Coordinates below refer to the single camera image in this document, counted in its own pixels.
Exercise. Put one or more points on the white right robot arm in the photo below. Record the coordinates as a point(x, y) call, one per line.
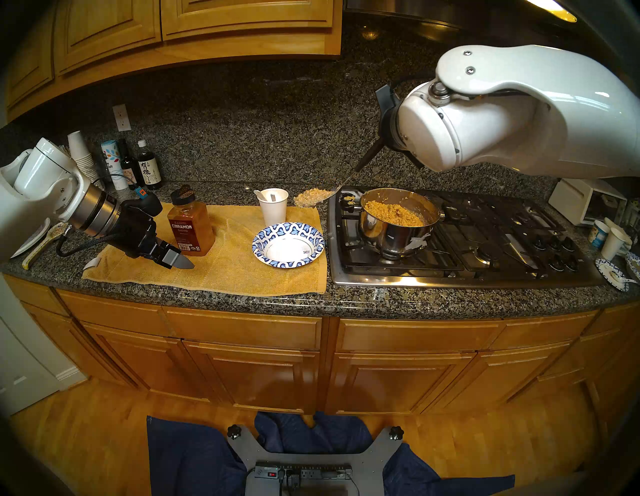
point(525, 110)

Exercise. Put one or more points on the oatmeal mass in pot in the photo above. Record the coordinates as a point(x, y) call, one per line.
point(392, 212)

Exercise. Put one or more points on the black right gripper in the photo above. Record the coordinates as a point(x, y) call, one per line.
point(388, 120)

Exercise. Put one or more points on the dirty wooden spoon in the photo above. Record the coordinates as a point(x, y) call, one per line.
point(42, 245)

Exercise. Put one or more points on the blue white yogurt cup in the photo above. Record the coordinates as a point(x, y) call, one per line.
point(598, 235)

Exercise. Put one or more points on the small dark glass bottle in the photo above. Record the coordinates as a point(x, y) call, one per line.
point(129, 170)

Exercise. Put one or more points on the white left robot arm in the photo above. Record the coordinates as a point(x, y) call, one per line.
point(45, 170)

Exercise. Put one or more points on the wooden upper cabinet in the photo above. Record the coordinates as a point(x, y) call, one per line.
point(110, 30)

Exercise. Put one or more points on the stainless range hood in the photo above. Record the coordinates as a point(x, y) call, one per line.
point(425, 17)

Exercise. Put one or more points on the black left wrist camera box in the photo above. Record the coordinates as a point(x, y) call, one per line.
point(150, 202)

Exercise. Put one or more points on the white paper scrap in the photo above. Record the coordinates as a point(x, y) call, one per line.
point(92, 264)

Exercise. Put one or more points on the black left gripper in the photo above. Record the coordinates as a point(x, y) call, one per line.
point(132, 230)

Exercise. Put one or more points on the white paper cup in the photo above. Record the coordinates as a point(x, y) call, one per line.
point(614, 222)
point(274, 212)
point(614, 245)

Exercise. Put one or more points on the soy sauce bottle white label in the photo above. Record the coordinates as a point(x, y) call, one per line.
point(149, 170)

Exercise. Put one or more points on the stainless steel pot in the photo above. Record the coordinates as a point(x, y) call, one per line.
point(385, 237)

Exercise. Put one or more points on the yellow towel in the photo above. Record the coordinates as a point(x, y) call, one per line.
point(235, 265)

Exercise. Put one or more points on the stack of white paper cups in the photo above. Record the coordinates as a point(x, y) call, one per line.
point(79, 150)

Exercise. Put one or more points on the white blue salt canister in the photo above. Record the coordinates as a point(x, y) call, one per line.
point(112, 160)

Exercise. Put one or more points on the stainless gas cooktop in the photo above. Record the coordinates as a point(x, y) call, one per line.
point(450, 260)

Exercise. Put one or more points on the blue patterned paper plate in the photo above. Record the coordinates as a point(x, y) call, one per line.
point(612, 274)

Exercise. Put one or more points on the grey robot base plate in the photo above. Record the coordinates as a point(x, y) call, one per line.
point(370, 460)

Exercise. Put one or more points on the white plastic spoon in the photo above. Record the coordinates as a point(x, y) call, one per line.
point(260, 194)

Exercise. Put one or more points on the white wall outlet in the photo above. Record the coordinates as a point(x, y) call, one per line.
point(122, 118)

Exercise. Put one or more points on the scooped oatmeal portion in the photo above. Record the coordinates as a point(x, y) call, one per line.
point(312, 196)

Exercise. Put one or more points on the dark blue cloth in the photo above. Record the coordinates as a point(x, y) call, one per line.
point(190, 460)

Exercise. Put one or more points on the ground cinnamon jar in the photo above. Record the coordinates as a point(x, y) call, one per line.
point(190, 232)

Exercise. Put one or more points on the wooden lower cabinets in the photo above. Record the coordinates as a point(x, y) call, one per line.
point(240, 327)

